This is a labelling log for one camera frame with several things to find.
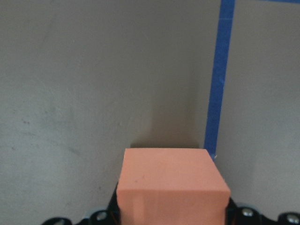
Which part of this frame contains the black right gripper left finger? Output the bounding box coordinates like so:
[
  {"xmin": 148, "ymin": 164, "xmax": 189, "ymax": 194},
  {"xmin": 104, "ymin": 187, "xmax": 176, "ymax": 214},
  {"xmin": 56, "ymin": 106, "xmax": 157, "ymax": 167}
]
[{"xmin": 107, "ymin": 185, "xmax": 121, "ymax": 225}]

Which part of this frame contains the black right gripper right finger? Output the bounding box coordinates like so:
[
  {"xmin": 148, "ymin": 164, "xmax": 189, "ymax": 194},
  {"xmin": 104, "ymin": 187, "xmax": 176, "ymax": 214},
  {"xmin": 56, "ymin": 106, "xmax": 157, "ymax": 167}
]
[{"xmin": 225, "ymin": 198, "xmax": 237, "ymax": 225}]

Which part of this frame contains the orange foam block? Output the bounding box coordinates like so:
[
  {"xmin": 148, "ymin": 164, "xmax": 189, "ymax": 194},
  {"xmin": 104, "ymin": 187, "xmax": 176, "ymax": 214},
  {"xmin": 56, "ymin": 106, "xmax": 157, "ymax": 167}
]
[{"xmin": 116, "ymin": 148, "xmax": 231, "ymax": 225}]

